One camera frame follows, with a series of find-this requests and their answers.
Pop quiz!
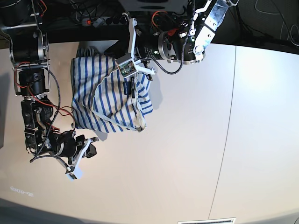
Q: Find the blue white striped T-shirt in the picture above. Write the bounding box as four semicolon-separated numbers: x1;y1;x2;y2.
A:
71;48;153;133

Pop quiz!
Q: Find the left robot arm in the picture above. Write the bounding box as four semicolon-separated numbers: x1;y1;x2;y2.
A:
105;0;238;64

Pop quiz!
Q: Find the black power strip red switch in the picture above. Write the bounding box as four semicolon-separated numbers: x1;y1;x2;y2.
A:
79;16;122;28

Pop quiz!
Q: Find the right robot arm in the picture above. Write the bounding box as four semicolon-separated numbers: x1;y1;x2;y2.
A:
0;0;97;166

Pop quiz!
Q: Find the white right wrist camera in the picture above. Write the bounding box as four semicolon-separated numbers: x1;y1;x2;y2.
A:
65;137;99;181

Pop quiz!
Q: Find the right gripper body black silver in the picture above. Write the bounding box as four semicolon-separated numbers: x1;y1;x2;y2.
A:
55;131;86;162

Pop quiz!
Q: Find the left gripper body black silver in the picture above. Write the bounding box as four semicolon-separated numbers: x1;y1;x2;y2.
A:
136;31;185;63

